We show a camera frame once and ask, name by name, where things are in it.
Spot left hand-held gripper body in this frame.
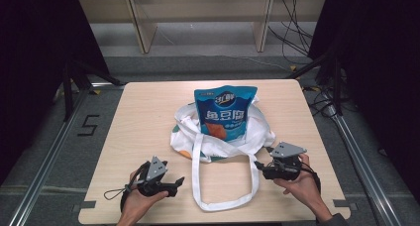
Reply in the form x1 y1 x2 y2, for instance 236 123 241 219
132 156 177 198

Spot person's right hand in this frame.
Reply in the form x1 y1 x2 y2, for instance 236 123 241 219
272 153 332 221

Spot aluminium floor rail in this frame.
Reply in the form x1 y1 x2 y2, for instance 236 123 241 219
325 101 404 226
8 81 127 226

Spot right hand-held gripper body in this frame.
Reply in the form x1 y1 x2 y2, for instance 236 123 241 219
262 141 308 181

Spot grey tape strip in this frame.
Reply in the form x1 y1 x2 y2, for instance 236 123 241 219
72 200 97 213
332 199 359 211

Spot black metal stand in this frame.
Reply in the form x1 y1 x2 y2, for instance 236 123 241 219
61 56 124 122
285 50 345 117

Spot white tote bag orange patches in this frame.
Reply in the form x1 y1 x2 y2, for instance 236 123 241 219
169 95 276 213

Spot dark curtain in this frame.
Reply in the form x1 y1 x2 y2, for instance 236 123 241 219
0 0 111 184
307 0 420 205

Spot white floor cable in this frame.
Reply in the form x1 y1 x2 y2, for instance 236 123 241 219
194 52 292 72

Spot person's left hand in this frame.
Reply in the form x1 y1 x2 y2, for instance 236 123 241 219
120 169 169 219

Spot black hanging cables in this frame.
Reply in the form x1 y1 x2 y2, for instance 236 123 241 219
266 0 319 66

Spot black lanyard loop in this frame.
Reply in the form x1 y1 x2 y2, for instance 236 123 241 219
103 185 134 201

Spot light wooden shelf frame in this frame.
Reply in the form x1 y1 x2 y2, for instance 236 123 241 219
78 0 328 55

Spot blue snack bag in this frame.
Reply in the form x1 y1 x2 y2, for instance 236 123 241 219
193 84 259 144

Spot black floor cables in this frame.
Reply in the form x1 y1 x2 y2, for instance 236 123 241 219
301 82 340 119

